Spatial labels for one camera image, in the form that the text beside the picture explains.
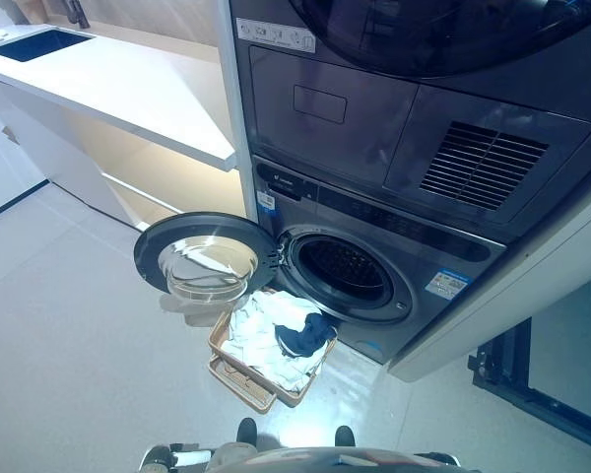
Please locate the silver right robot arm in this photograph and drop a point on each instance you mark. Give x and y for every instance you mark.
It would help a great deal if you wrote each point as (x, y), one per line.
(436, 459)

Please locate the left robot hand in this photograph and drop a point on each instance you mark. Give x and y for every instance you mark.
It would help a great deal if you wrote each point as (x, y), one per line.
(192, 458)

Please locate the small white blue sticker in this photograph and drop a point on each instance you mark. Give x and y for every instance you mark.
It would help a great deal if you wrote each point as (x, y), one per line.
(266, 202)

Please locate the black right robot foot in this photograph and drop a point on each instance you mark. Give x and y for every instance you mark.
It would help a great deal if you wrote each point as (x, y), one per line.
(344, 436)

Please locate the round washer door with glass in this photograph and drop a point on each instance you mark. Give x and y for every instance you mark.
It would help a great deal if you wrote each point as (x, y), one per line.
(150, 246)

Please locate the black framed glass door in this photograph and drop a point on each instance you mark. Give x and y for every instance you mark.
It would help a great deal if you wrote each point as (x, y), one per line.
(502, 379)

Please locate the blue energy label sticker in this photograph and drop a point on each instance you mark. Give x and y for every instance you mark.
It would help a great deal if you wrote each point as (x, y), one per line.
(448, 285)

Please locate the white base cabinet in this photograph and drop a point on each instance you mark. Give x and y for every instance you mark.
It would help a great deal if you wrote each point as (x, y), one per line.
(64, 153)

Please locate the wicker laundry basket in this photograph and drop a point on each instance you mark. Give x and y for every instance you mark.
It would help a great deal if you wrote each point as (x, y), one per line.
(241, 379)

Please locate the white countertop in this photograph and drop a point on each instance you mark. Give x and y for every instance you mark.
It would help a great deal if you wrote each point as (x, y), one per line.
(128, 93)

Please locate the black left robot foot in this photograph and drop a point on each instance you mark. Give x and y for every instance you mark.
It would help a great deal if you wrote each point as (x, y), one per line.
(247, 431)

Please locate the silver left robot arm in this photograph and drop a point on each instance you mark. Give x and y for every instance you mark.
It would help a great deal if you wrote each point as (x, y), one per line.
(155, 455)

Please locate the white crumpled clothes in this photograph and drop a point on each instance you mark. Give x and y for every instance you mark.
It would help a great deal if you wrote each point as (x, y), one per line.
(256, 330)

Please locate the dark blue garment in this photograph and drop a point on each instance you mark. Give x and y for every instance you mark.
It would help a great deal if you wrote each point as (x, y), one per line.
(308, 335)

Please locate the dark rectangular sink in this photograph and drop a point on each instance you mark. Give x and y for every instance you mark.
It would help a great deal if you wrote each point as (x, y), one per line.
(34, 47)

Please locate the white dryer instruction label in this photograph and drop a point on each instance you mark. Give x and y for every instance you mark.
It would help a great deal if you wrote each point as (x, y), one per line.
(276, 37)

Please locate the grey front-load washing machine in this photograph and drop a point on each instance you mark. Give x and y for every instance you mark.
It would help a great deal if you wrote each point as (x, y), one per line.
(438, 315)

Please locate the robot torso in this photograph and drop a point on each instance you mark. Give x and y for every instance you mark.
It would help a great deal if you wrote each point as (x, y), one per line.
(300, 460)

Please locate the black robot foot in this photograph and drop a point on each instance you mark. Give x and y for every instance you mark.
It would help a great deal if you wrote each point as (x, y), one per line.
(344, 436)
(247, 431)

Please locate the dark faucet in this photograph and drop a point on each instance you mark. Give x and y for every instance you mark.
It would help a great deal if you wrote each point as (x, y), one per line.
(76, 15)

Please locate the grey stacked dryer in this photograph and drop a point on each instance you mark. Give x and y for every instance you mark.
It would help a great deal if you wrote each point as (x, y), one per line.
(374, 123)

